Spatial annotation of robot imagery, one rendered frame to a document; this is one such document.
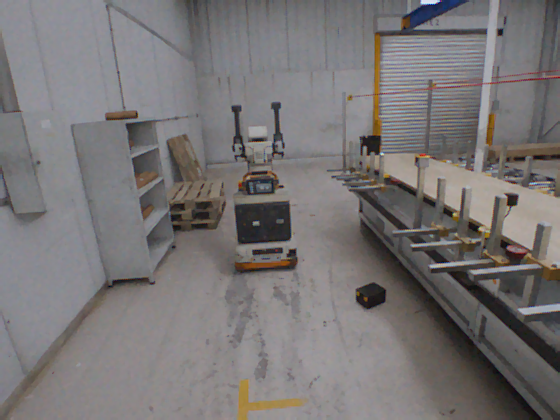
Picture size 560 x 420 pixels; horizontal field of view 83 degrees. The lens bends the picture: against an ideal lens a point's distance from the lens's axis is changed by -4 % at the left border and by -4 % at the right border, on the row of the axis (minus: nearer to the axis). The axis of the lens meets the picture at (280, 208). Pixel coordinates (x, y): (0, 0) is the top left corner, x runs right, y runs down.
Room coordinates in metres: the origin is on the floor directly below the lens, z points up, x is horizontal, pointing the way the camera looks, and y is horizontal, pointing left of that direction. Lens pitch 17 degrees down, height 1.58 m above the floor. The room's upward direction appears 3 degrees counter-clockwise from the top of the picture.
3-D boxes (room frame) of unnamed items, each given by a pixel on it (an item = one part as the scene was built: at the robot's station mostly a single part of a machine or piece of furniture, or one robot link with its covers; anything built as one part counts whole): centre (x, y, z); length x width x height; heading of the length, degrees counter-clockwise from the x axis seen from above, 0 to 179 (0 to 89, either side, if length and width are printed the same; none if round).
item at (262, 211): (3.18, 0.18, 0.59); 0.55 x 0.34 x 0.83; 92
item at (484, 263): (1.31, -0.87, 0.84); 0.43 x 0.03 x 0.04; 93
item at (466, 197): (1.61, -0.97, 0.90); 0.04 x 0.04 x 0.48; 3
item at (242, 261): (3.27, 0.19, 0.16); 0.67 x 0.64 x 0.25; 2
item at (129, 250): (3.26, 1.51, 0.78); 0.90 x 0.45 x 1.55; 3
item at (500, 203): (1.36, -0.98, 0.92); 0.04 x 0.04 x 0.48; 3
